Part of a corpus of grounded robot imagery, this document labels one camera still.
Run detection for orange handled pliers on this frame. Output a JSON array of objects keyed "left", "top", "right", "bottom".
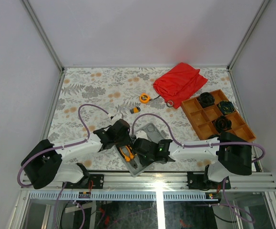
[{"left": 119, "top": 146, "right": 138, "bottom": 169}]

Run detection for grey plastic tool case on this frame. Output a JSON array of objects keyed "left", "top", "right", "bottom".
[{"left": 117, "top": 123, "right": 167, "bottom": 177}]

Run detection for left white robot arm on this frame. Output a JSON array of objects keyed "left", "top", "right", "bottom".
[{"left": 19, "top": 119, "right": 132, "bottom": 189}]

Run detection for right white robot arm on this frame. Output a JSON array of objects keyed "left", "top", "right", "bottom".
[{"left": 133, "top": 132, "right": 252, "bottom": 188}]

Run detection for hex key set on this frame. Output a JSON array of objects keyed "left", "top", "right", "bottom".
[{"left": 130, "top": 107, "right": 141, "bottom": 114}]

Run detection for orange tape measure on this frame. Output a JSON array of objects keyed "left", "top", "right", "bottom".
[{"left": 139, "top": 93, "right": 151, "bottom": 104}]

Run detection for black tape roll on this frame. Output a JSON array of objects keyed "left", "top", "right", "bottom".
[{"left": 166, "top": 100, "right": 174, "bottom": 107}]

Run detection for wooden compartment tray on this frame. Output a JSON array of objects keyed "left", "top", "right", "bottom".
[{"left": 181, "top": 90, "right": 256, "bottom": 142}]

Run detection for red folded cloth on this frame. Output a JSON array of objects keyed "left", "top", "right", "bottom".
[{"left": 153, "top": 62, "right": 208, "bottom": 109}]

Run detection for black spinning top upper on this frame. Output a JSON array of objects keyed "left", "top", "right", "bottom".
[{"left": 197, "top": 92, "right": 215, "bottom": 108}]

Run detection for black orange spinning top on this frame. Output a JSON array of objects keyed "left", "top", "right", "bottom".
[{"left": 213, "top": 116, "right": 232, "bottom": 133}]

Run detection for green black spinning top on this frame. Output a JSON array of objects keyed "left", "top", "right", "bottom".
[{"left": 217, "top": 101, "right": 235, "bottom": 115}]

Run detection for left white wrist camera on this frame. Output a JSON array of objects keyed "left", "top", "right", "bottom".
[{"left": 110, "top": 113, "right": 123, "bottom": 120}]

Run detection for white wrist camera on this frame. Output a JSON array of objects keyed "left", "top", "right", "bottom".
[
  {"left": 110, "top": 113, "right": 123, "bottom": 120},
  {"left": 136, "top": 131, "right": 148, "bottom": 140}
]

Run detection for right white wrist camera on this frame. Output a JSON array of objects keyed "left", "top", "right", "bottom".
[{"left": 136, "top": 131, "right": 148, "bottom": 140}]

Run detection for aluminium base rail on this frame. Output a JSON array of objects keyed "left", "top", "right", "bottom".
[{"left": 27, "top": 172, "right": 276, "bottom": 202}]

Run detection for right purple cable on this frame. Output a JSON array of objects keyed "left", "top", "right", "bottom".
[{"left": 131, "top": 113, "right": 266, "bottom": 224}]

